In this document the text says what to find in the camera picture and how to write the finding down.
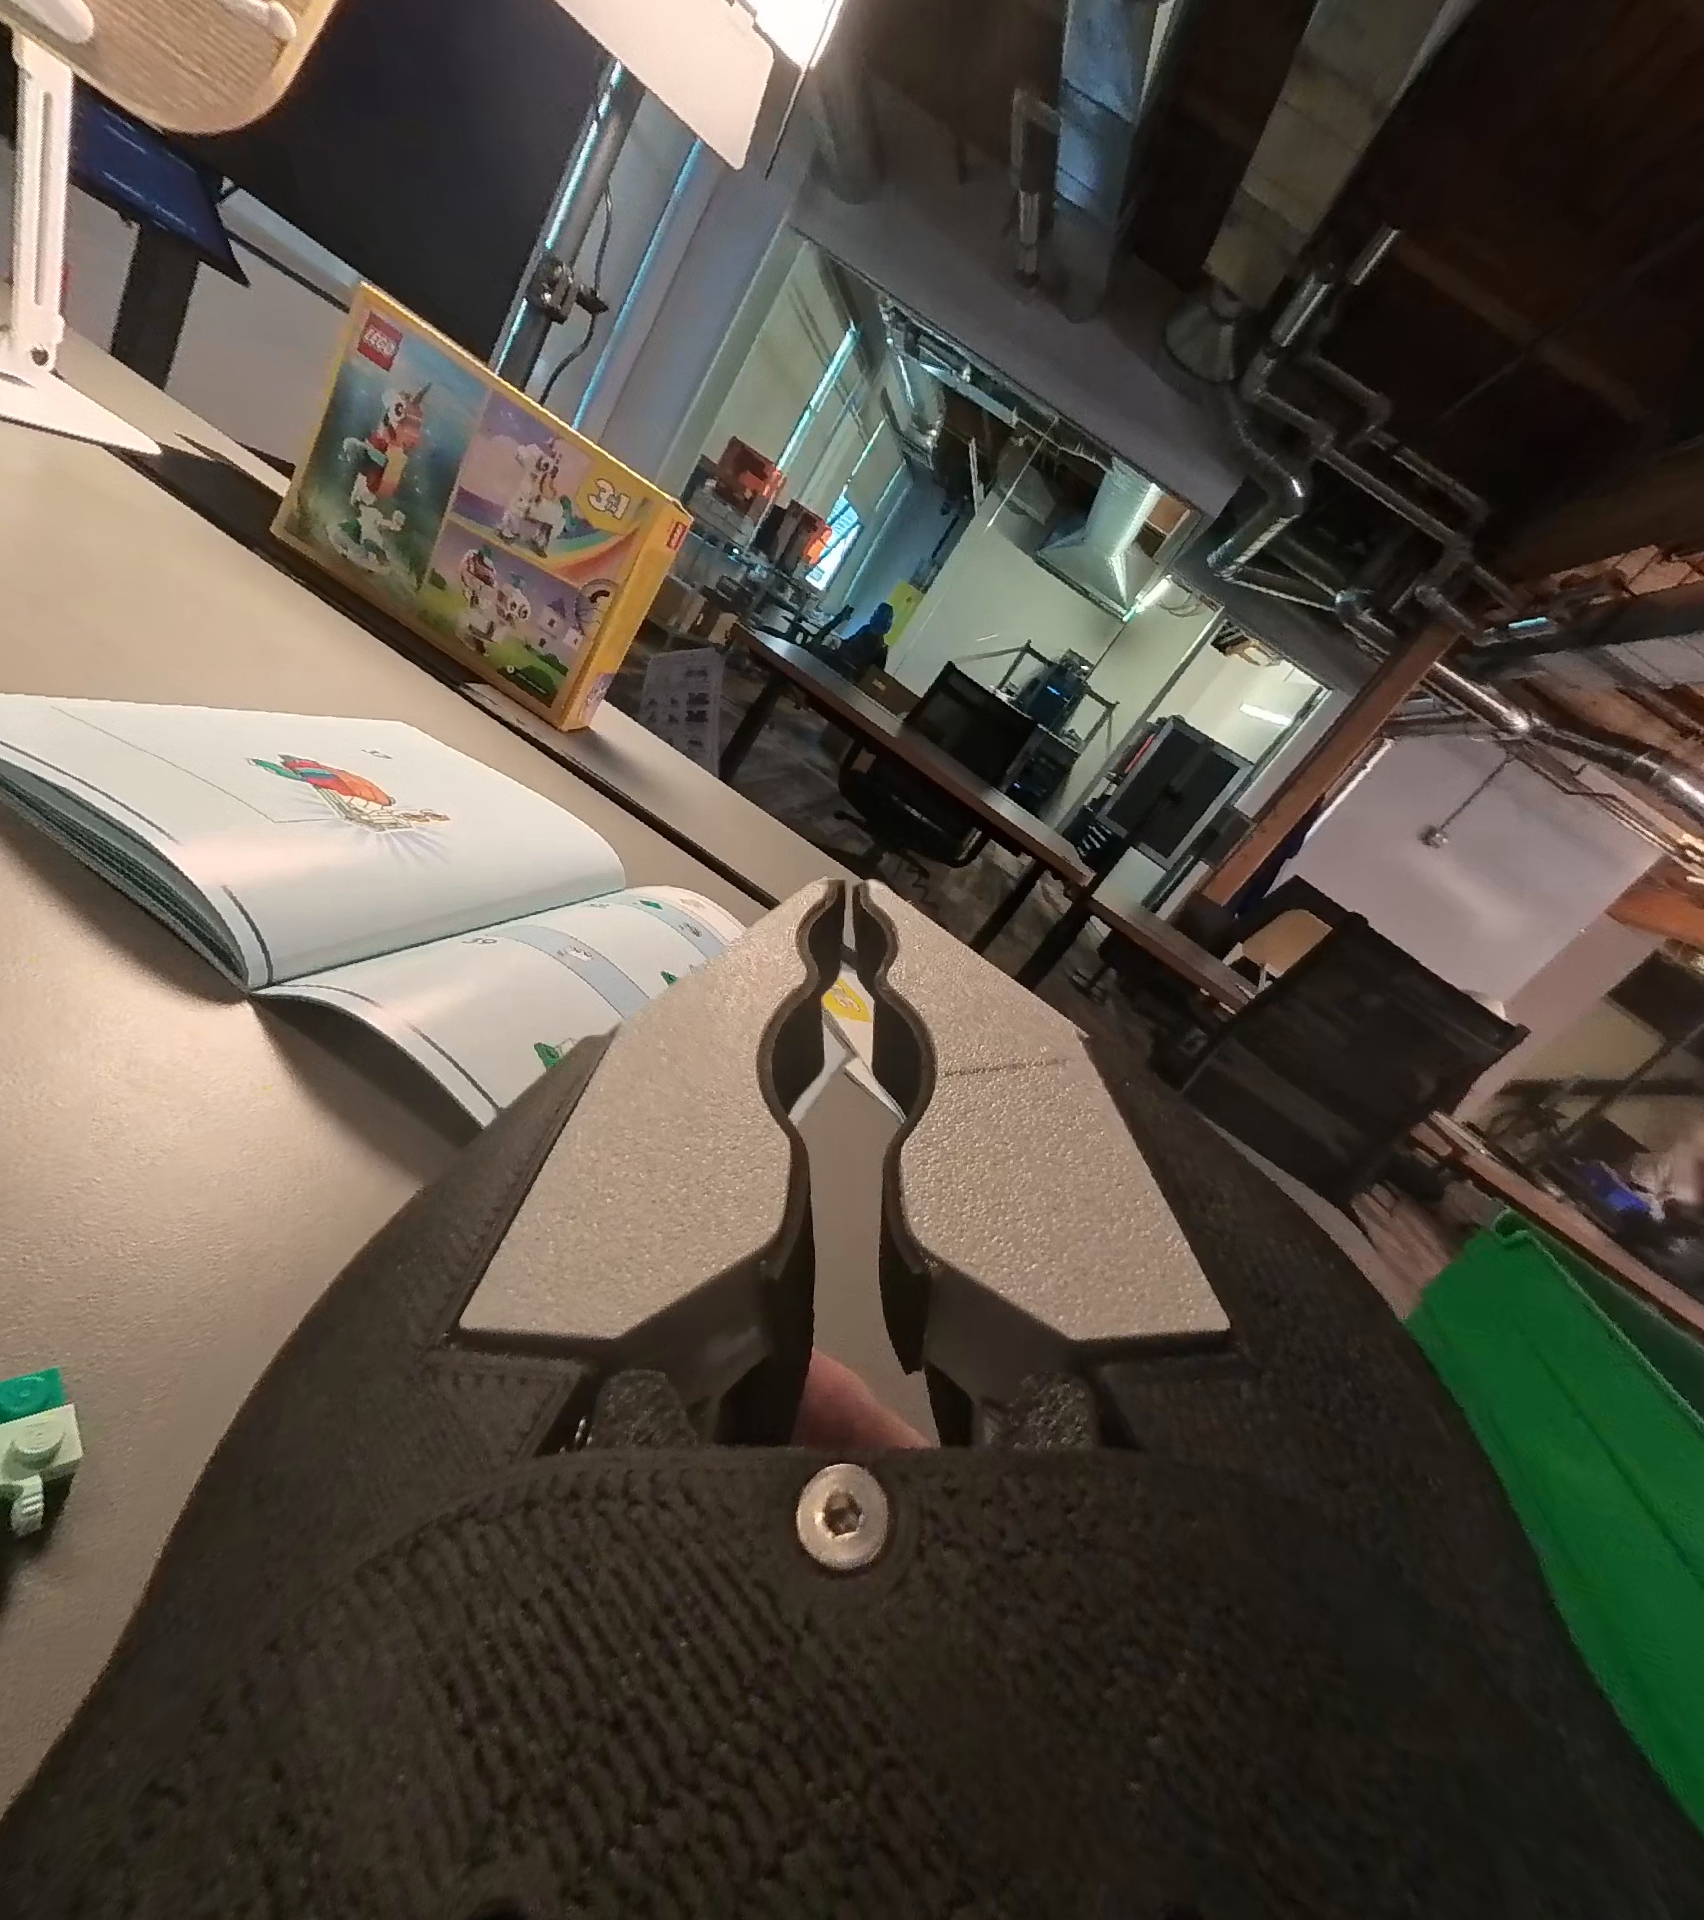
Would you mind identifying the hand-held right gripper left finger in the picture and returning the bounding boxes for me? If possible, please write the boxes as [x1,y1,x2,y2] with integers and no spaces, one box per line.
[460,883,844,1439]

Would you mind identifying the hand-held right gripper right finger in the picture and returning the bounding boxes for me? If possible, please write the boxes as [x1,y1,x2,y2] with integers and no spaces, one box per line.
[853,883,1233,1439]

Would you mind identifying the yellow lego box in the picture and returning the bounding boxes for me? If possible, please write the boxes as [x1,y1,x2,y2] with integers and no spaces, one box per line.
[270,282,694,732]

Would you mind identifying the person's right hand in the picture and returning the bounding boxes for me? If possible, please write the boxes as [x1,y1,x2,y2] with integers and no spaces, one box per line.
[801,1347,931,1450]

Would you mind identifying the black crate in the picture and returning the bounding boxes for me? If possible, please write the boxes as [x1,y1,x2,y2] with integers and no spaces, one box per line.
[1153,876,1528,1203]

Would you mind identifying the black office chair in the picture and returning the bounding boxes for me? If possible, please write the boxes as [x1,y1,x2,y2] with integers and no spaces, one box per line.
[838,660,1010,902]

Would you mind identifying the long wooden table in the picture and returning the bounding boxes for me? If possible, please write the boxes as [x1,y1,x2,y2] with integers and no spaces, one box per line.
[724,623,1259,1021]

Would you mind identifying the open instruction booklet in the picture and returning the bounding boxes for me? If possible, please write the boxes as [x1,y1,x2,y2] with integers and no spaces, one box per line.
[0,684,749,1125]

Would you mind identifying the green plastic bin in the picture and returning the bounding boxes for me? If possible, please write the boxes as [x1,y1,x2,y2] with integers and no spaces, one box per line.
[1407,1214,1704,1920]

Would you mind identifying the metal light stand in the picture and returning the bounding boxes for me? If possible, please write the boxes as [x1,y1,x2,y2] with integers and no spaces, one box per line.
[492,65,643,409]

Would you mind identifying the white light panel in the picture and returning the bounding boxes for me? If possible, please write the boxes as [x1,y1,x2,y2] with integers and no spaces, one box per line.
[551,0,854,168]

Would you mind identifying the dark blue monitor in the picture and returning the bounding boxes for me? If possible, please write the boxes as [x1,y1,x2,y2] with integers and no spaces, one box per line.
[72,95,247,288]

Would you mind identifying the wooden tilting book stand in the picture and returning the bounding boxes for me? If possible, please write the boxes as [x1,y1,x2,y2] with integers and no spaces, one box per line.
[0,0,340,451]

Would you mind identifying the metal ventilation duct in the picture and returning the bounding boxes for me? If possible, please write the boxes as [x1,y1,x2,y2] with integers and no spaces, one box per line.
[1009,0,1170,319]
[1227,0,1407,288]

